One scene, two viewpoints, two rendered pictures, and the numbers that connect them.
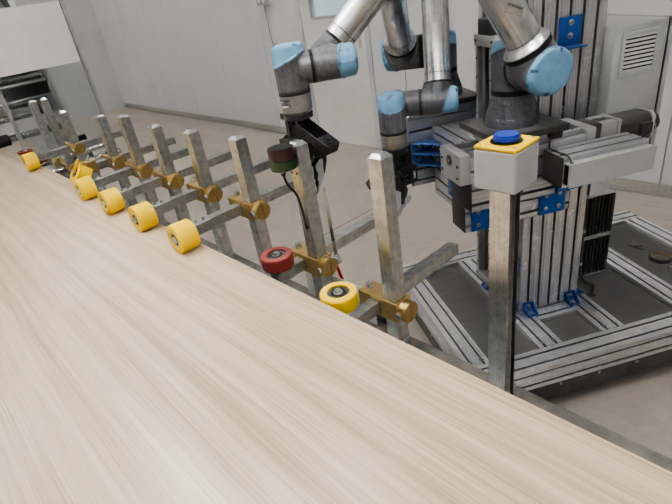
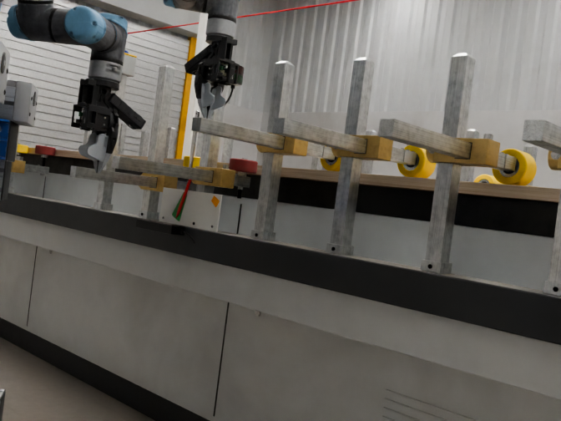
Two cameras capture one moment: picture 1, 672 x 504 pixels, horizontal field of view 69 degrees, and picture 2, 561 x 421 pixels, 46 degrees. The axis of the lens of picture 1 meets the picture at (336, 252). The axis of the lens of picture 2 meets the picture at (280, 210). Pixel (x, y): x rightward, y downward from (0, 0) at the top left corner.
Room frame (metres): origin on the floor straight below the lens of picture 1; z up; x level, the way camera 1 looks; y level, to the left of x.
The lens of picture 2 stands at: (2.97, 0.05, 0.80)
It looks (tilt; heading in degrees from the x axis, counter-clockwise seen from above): 1 degrees down; 173
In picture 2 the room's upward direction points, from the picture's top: 7 degrees clockwise
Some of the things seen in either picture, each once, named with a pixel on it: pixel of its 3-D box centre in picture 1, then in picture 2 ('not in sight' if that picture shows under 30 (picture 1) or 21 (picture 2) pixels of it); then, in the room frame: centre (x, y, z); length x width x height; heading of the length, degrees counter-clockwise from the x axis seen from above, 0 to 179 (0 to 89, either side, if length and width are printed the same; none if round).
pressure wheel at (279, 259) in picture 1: (280, 272); (241, 178); (1.06, 0.15, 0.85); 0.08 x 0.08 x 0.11
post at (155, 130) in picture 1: (175, 191); (448, 172); (1.67, 0.53, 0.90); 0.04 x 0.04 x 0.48; 40
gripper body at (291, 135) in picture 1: (300, 136); (218, 61); (1.20, 0.04, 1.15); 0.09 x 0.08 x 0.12; 40
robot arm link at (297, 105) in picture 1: (295, 103); (221, 31); (1.20, 0.04, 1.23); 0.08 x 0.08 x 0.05
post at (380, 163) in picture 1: (390, 260); (157, 143); (0.90, -0.11, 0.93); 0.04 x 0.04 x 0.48; 40
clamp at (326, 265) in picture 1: (312, 260); (212, 177); (1.11, 0.06, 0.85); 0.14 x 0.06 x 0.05; 40
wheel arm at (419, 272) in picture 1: (401, 286); (140, 181); (0.98, -0.14, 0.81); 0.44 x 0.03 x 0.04; 130
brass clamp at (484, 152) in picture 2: (168, 179); (461, 152); (1.68, 0.54, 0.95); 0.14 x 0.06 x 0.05; 40
